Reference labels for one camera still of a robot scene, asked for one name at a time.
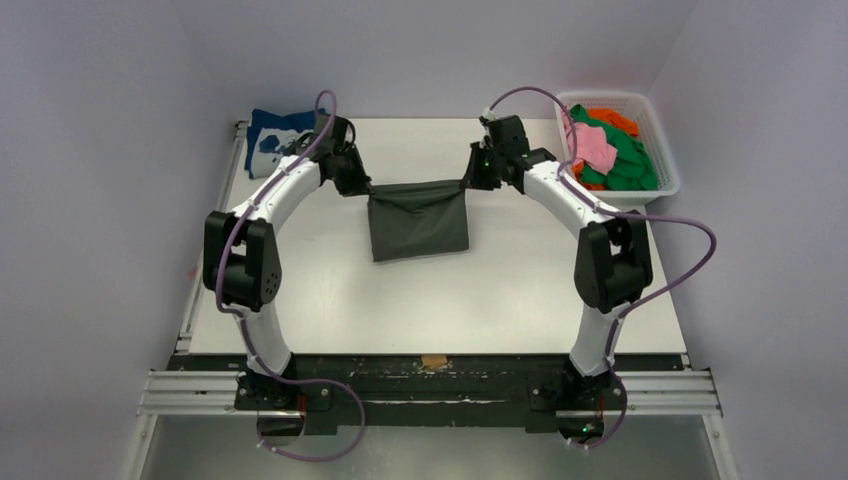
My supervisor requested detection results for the dark grey t-shirt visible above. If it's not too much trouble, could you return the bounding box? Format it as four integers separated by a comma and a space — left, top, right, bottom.
367, 179, 470, 263

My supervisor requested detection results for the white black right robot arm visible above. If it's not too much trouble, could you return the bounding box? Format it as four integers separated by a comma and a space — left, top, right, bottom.
460, 113, 653, 407

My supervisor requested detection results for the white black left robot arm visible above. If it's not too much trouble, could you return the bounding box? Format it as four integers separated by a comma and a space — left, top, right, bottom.
202, 114, 371, 409

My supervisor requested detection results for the blue folded cartoon t-shirt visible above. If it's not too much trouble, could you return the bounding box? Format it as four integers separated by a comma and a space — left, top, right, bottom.
244, 109, 316, 180

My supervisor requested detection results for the pink t-shirt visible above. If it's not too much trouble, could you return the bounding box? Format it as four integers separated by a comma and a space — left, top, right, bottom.
562, 104, 618, 175

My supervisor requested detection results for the white plastic laundry basket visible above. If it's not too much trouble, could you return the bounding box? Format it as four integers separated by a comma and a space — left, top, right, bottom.
554, 90, 680, 205

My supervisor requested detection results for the green t-shirt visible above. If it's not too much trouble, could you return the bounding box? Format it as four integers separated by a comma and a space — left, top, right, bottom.
569, 103, 659, 193

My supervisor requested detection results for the brown tape piece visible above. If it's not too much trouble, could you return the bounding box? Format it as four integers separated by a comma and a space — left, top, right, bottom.
421, 354, 450, 371

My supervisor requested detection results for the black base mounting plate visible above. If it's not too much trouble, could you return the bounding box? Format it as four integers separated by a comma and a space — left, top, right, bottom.
165, 355, 685, 441

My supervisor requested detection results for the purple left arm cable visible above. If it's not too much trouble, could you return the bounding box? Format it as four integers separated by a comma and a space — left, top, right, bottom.
214, 89, 366, 464

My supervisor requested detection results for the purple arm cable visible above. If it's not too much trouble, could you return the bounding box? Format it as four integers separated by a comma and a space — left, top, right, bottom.
214, 89, 366, 464
488, 86, 719, 451

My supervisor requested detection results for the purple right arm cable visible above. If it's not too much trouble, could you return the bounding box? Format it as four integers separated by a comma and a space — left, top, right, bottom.
488, 86, 719, 451

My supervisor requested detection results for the aluminium table edge rail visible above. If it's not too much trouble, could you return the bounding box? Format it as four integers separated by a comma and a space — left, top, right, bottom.
173, 119, 250, 356

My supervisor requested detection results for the aluminium front frame rail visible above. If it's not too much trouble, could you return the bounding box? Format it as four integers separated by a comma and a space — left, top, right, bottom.
120, 370, 740, 479

